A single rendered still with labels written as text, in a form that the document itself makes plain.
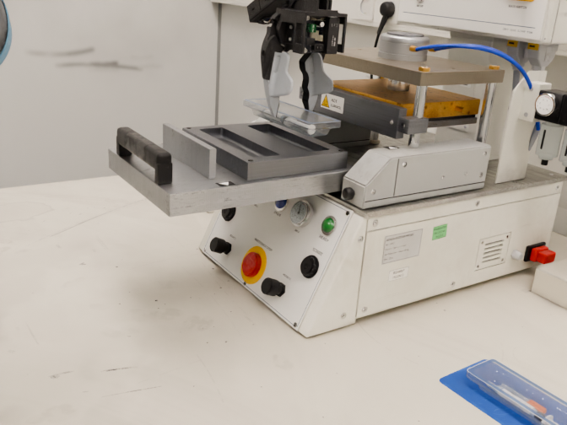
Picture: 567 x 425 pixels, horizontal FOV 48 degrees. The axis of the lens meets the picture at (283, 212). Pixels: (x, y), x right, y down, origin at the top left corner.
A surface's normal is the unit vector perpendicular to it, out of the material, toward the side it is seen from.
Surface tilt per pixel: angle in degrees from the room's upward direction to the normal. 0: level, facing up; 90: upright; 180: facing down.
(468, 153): 90
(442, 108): 90
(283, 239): 65
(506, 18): 90
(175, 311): 0
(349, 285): 90
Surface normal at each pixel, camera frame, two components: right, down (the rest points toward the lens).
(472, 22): -0.84, 0.14
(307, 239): -0.73, -0.27
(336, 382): 0.07, -0.94
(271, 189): 0.55, 0.33
